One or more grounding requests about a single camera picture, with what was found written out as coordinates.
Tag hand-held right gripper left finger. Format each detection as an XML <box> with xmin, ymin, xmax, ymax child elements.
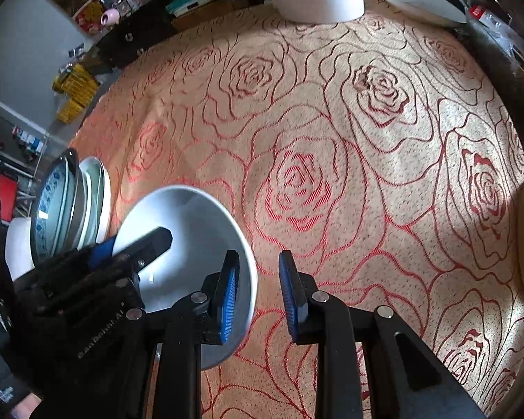
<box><xmin>126</xmin><ymin>250</ymin><xmax>241</xmax><ymax>419</ymax></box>

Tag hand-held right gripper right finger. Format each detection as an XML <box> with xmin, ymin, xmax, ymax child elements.
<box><xmin>278</xmin><ymin>251</ymin><xmax>485</xmax><ymax>419</ymax></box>

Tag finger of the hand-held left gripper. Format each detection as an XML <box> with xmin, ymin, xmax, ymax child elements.
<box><xmin>48</xmin><ymin>235</ymin><xmax>117</xmax><ymax>281</ymax></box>
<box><xmin>112</xmin><ymin>227</ymin><xmax>173</xmax><ymax>272</ymax></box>

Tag large white round plate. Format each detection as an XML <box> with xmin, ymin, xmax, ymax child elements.
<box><xmin>94</xmin><ymin>159</ymin><xmax>112</xmax><ymax>245</ymax></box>

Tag green square plate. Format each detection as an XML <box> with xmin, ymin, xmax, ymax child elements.
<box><xmin>87</xmin><ymin>169</ymin><xmax>105</xmax><ymax>242</ymax></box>

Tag small white floral bowl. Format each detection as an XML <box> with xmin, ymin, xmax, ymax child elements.
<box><xmin>114</xmin><ymin>185</ymin><xmax>259</xmax><ymax>372</ymax></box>

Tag white oval dish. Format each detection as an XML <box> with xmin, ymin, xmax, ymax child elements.
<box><xmin>79</xmin><ymin>159</ymin><xmax>99</xmax><ymax>245</ymax></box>

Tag blue patterned ceramic bowl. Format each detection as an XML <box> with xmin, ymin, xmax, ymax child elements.
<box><xmin>30</xmin><ymin>148</ymin><xmax>79</xmax><ymax>267</ymax></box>

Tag person's left forearm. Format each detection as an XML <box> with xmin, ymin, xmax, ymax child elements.
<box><xmin>0</xmin><ymin>244</ymin><xmax>44</xmax><ymax>419</ymax></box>

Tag red board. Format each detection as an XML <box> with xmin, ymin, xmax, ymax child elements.
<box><xmin>0</xmin><ymin>174</ymin><xmax>20</xmax><ymax>221</ymax></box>

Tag rose patterned tablecloth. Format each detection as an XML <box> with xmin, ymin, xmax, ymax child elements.
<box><xmin>70</xmin><ymin>2</ymin><xmax>524</xmax><ymax>419</ymax></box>

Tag metal storage rack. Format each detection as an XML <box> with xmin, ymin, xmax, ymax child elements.
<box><xmin>0</xmin><ymin>113</ymin><xmax>49</xmax><ymax>184</ymax></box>

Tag yellow plastic crate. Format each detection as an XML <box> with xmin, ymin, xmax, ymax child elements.
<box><xmin>52</xmin><ymin>63</ymin><xmax>99</xmax><ymax>97</ymax></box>
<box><xmin>57</xmin><ymin>96</ymin><xmax>90</xmax><ymax>124</ymax></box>

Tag black cabinet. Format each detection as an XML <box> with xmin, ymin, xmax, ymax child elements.
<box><xmin>85</xmin><ymin>0</ymin><xmax>267</xmax><ymax>79</ymax></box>

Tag red gift box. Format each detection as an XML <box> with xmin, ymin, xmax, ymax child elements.
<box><xmin>74</xmin><ymin>0</ymin><xmax>108</xmax><ymax>33</ymax></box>

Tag teal box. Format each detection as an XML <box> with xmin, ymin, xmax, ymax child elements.
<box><xmin>165</xmin><ymin>0</ymin><xmax>225</xmax><ymax>16</ymax></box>

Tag white shallow plate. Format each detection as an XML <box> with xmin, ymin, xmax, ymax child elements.
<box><xmin>374</xmin><ymin>0</ymin><xmax>468</xmax><ymax>24</ymax></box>

